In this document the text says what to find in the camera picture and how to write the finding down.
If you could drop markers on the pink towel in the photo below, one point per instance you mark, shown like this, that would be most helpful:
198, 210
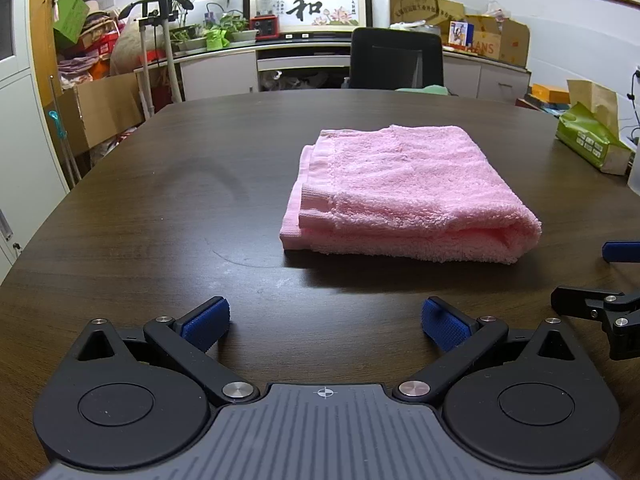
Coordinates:
400, 190

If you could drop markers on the potted palm plant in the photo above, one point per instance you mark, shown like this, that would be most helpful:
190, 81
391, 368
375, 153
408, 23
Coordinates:
187, 45

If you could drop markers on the green plastic bag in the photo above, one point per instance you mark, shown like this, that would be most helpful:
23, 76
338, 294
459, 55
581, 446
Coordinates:
216, 41

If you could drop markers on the white metal cabinet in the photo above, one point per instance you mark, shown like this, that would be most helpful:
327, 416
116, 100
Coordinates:
25, 110

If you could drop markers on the translucent plastic cup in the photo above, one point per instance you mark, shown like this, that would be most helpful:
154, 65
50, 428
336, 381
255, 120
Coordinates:
635, 170

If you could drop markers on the red box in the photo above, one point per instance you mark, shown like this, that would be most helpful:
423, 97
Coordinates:
107, 42

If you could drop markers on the open printed cardboard box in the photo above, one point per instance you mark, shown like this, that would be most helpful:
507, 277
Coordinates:
515, 40

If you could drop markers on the metal pole teal clip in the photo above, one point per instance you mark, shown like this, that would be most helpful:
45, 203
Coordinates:
56, 120

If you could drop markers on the black office chair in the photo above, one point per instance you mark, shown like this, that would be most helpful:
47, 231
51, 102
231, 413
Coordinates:
390, 60

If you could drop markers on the large brown cardboard box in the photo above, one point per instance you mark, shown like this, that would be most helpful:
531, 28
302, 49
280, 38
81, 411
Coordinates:
105, 105

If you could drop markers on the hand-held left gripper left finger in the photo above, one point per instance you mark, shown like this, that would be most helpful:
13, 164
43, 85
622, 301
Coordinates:
207, 322

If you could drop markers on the orange flat box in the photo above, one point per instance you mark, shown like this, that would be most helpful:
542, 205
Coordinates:
550, 94

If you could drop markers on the red blender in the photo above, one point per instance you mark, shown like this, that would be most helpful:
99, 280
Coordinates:
265, 25

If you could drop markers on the small potted green plant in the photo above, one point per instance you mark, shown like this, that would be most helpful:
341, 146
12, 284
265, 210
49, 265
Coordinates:
242, 36

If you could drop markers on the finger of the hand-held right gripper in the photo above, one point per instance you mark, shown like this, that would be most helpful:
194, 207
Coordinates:
575, 300
622, 252

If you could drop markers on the green cardboard box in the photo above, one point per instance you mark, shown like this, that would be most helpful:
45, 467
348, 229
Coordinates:
70, 15

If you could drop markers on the pile of white bags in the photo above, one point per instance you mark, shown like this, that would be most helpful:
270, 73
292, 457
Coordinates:
300, 80

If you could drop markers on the red paper bag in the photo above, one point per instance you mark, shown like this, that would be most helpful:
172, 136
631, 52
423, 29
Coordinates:
161, 95

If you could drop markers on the small illustrated box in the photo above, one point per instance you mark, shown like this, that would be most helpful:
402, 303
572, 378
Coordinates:
460, 34

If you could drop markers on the wooden shelf unit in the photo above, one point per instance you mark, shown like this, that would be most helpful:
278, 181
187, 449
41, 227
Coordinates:
42, 20

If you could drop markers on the clear plastic bag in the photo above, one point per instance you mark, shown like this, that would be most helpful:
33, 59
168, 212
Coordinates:
500, 11

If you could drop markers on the pink patterned cloth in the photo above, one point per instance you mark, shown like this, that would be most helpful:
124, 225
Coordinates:
75, 67

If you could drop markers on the beige sack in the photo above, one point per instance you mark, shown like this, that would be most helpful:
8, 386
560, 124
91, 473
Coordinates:
125, 50

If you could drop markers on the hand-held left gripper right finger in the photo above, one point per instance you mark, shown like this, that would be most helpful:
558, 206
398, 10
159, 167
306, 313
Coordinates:
445, 327

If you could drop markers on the green tissue pack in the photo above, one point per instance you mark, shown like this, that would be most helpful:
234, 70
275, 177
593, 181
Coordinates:
585, 140

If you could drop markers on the white plastic bag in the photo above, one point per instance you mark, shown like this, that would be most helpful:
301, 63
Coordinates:
415, 25

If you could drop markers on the green seat cushion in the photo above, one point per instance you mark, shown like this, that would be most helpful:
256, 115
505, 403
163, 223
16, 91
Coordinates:
425, 91

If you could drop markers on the framed calligraphy lotus picture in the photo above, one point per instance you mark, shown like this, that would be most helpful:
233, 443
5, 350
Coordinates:
320, 7

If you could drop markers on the white sideboard counter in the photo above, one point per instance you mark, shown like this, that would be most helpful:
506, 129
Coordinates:
215, 72

